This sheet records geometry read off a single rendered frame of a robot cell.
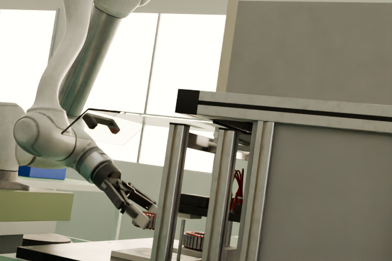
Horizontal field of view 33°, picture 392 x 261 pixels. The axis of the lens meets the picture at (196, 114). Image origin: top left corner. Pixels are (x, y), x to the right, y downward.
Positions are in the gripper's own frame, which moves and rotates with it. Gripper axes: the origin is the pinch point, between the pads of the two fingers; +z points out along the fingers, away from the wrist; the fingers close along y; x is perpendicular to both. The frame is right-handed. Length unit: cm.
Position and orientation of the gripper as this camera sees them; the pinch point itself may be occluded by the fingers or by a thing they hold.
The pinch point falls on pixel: (153, 219)
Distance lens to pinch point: 173.1
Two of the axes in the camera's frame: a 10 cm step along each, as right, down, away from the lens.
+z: 7.1, 5.7, -4.1
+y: 4.1, 1.4, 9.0
